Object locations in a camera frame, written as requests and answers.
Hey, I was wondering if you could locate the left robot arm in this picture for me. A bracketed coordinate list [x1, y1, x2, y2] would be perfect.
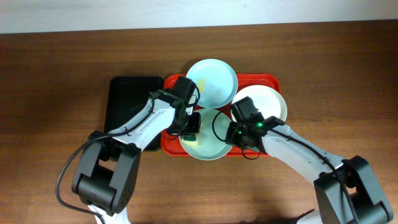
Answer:
[72, 90, 200, 223]

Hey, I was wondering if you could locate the light blue plate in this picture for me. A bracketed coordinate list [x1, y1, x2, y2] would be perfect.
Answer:
[186, 58, 238, 109]

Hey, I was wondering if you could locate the red plastic tray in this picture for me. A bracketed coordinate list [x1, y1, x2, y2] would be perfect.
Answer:
[161, 73, 281, 157]

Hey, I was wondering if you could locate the green and yellow sponge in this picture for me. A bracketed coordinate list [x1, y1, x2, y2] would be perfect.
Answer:
[180, 133, 200, 147]

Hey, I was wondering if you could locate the light green plate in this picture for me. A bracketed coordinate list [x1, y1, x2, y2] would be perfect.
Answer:
[179, 109, 232, 161]

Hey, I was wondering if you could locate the black plastic tray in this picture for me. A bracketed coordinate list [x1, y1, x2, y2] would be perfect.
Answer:
[104, 77, 164, 133]

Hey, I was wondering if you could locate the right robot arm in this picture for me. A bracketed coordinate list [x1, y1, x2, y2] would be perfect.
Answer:
[226, 116, 394, 223]

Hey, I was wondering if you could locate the white plate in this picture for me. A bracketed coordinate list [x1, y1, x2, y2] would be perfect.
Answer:
[231, 85, 287, 121]

